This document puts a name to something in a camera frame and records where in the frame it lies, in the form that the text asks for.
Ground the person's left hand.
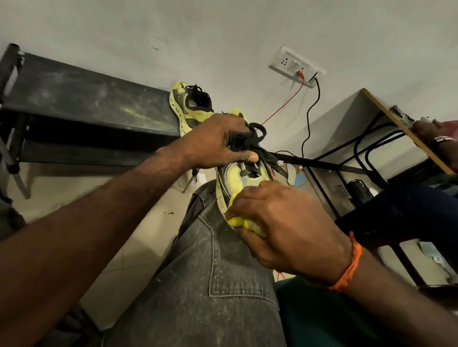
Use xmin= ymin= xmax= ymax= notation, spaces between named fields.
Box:
xmin=171 ymin=114 xmax=260 ymax=170

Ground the person's right forearm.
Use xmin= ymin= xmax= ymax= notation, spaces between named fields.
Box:
xmin=322 ymin=250 xmax=458 ymax=347

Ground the green garment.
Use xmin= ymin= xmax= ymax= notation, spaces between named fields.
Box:
xmin=275 ymin=276 xmax=394 ymax=347

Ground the black cable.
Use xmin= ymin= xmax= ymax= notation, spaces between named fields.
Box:
xmin=275 ymin=77 xmax=321 ymax=158

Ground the black metal bench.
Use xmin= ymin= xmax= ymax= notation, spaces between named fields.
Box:
xmin=0 ymin=43 xmax=183 ymax=201

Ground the black ribbed device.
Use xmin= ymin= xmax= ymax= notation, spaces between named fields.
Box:
xmin=347 ymin=179 xmax=375 ymax=206

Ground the red cable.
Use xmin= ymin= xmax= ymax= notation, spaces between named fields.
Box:
xmin=260 ymin=70 xmax=306 ymax=126

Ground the person's right hand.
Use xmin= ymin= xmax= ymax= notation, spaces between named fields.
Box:
xmin=225 ymin=180 xmax=354 ymax=286

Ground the black hairbrush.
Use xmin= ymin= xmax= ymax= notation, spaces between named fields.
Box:
xmin=389 ymin=104 xmax=416 ymax=128

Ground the orange thread bracelet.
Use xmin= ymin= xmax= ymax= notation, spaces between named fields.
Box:
xmin=327 ymin=232 xmax=363 ymax=292

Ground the person's left forearm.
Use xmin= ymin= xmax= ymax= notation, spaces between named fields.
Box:
xmin=0 ymin=145 xmax=194 ymax=347

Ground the yellow cleaning cloth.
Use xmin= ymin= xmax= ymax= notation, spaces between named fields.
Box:
xmin=225 ymin=192 xmax=267 ymax=238

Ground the grey denim trouser leg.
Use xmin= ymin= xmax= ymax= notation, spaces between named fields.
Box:
xmin=104 ymin=180 xmax=287 ymax=347

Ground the yellow grey sneaker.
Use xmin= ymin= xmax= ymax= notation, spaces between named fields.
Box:
xmin=169 ymin=82 xmax=215 ymax=138
xmin=215 ymin=109 xmax=291 ymax=229

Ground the wooden table with black frame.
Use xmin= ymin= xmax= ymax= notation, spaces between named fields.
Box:
xmin=268 ymin=87 xmax=458 ymax=286

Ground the white metal bracket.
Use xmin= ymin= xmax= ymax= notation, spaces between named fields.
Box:
xmin=418 ymin=241 xmax=458 ymax=284

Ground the white wall switch socket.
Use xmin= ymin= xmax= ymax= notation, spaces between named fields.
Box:
xmin=269 ymin=45 xmax=327 ymax=89

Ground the black shoelace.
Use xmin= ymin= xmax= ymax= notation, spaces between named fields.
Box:
xmin=227 ymin=122 xmax=288 ymax=176

